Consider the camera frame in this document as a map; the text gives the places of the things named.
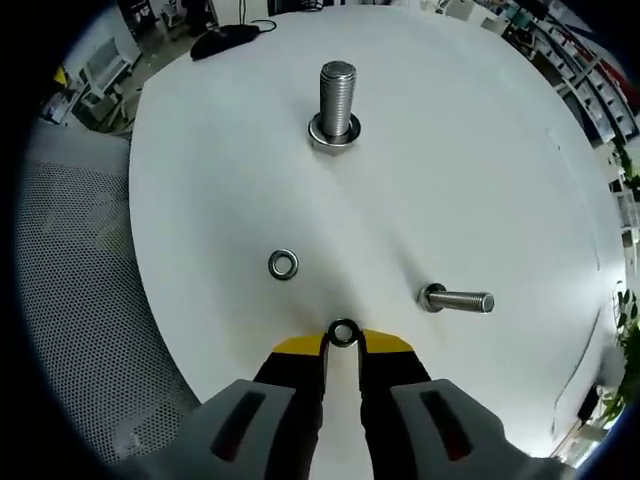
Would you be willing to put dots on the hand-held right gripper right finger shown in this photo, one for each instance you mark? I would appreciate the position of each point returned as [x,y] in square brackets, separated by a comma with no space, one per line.
[400,400]

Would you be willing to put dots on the small threaded steel stud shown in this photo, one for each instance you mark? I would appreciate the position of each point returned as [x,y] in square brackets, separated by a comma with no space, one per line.
[460,301]

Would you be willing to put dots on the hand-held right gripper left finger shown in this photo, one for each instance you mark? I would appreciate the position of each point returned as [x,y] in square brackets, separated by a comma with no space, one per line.
[280,395]

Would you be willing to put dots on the potted green plant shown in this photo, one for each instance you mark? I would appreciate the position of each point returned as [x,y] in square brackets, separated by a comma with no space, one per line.
[625,350]

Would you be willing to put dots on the large threaded steel stud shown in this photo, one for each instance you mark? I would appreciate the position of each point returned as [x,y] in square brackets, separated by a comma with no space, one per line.
[336,95]

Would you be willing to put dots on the large metal washer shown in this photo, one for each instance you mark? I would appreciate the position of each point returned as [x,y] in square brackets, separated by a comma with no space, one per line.
[315,132]

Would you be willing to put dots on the small metal washer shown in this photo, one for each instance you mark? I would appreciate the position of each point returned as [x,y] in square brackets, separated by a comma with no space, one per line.
[331,333]
[423,300]

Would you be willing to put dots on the black computer mouse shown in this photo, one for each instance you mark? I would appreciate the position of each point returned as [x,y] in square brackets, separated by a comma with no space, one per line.
[225,40]

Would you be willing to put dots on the grey mesh chair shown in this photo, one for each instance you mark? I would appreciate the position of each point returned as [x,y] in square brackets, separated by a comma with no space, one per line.
[90,300]

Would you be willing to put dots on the shelving with white bins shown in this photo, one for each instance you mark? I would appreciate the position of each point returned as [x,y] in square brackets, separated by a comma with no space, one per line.
[575,65]

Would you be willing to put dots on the steel nut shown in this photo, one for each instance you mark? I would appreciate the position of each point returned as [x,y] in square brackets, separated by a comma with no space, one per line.
[272,265]

